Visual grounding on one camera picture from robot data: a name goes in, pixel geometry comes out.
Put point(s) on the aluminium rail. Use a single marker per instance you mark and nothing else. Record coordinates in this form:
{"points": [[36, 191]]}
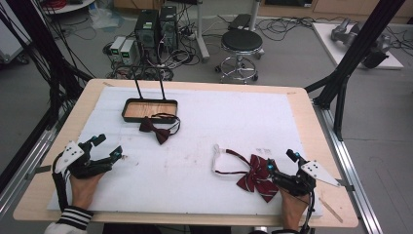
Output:
{"points": [[29, 162], [347, 162]]}

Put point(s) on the white power supply unit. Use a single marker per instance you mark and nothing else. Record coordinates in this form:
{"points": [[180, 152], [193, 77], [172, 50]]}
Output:
{"points": [[128, 52], [117, 47]]}

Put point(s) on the black tie rack with tray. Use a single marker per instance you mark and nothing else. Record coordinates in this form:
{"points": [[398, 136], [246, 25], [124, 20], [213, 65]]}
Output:
{"points": [[128, 113]]}

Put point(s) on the black frame post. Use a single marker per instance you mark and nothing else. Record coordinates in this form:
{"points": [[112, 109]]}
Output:
{"points": [[354, 55], [39, 39]]}

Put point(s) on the round white table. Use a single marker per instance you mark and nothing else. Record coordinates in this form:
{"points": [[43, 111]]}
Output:
{"points": [[69, 6]]}

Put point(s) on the large black computer tower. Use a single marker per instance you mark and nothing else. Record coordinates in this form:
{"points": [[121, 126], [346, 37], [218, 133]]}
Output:
{"points": [[146, 29]]}

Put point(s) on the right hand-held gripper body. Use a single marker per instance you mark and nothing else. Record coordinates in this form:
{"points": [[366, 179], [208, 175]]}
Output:
{"points": [[303, 182]]}

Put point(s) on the white floor board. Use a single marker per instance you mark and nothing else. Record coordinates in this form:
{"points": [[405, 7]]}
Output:
{"points": [[328, 42]]}

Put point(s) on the grey desk leg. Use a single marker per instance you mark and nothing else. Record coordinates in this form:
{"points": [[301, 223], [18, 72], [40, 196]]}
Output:
{"points": [[201, 35]]}

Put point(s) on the person's right hand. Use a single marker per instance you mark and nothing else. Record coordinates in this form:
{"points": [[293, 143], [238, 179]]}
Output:
{"points": [[293, 209]]}

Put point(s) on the black round stool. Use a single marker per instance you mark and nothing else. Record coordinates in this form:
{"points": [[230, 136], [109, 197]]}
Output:
{"points": [[242, 40]]}

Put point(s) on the slim black computer tower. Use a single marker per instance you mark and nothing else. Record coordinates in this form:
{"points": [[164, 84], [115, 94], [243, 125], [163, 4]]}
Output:
{"points": [[168, 27]]}

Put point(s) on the striped red bow tie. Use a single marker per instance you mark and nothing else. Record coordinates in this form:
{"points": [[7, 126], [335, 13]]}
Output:
{"points": [[256, 180]]}

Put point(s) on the flat black case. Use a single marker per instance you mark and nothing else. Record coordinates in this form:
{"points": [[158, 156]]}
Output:
{"points": [[239, 22]]}

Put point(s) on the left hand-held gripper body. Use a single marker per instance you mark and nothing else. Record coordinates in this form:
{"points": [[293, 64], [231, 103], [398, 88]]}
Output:
{"points": [[73, 159]]}

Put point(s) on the person's left hand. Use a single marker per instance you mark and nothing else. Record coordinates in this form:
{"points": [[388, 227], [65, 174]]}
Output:
{"points": [[83, 191]]}

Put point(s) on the thin wooden stick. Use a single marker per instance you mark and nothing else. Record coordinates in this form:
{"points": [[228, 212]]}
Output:
{"points": [[331, 210]]}

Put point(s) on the plain dark red bow tie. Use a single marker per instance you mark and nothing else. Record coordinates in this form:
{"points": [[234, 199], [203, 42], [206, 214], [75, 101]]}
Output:
{"points": [[159, 134]]}

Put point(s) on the white foam mat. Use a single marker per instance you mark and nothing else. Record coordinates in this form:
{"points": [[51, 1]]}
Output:
{"points": [[201, 130]]}

